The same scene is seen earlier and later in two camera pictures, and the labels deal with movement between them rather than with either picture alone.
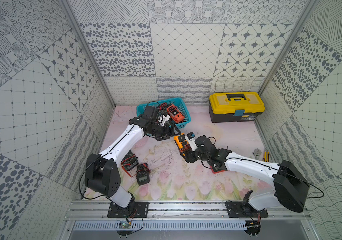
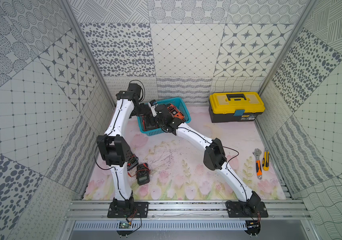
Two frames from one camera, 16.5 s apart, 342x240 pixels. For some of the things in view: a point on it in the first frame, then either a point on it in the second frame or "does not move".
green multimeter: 129,161 does not move
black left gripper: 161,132 -> 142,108
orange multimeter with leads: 176,114 does not move
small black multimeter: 143,173 does not move
